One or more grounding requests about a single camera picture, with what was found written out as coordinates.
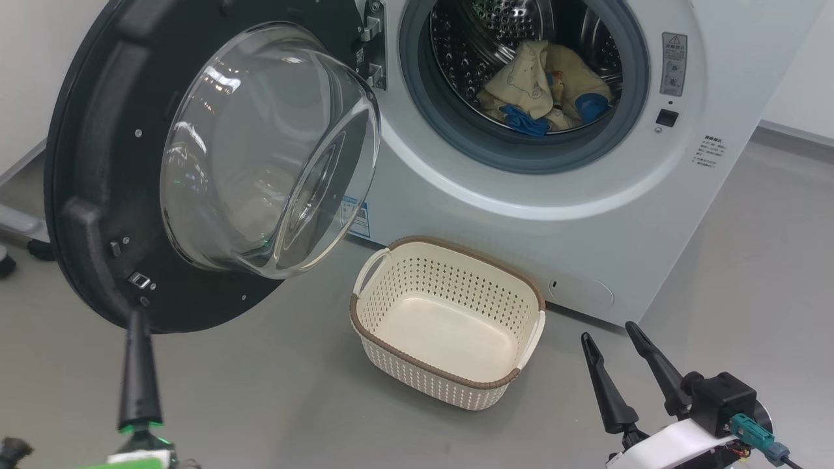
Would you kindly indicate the round glass washing machine door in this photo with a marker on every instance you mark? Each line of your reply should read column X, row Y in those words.
column 98, row 163

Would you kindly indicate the teal right camera connector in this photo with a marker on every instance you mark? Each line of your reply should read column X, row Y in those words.
column 756, row 436

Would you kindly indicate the cream perforated laundry basket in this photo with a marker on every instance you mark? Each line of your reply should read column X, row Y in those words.
column 449, row 326

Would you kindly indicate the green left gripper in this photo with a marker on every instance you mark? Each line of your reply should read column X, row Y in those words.
column 143, row 449

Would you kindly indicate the white front-load washing machine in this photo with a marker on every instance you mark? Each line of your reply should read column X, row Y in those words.
column 586, row 215

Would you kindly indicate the white partition panel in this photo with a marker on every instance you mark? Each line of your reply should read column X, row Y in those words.
column 32, row 65
column 805, row 65

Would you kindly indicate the cream bear face garment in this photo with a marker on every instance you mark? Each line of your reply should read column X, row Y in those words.
column 524, row 78

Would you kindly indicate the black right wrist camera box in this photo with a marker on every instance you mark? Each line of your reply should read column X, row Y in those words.
column 720, row 400

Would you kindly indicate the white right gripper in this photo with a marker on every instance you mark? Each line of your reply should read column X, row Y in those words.
column 671, row 449

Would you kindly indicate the blue garment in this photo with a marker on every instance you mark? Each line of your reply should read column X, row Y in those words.
column 521, row 122

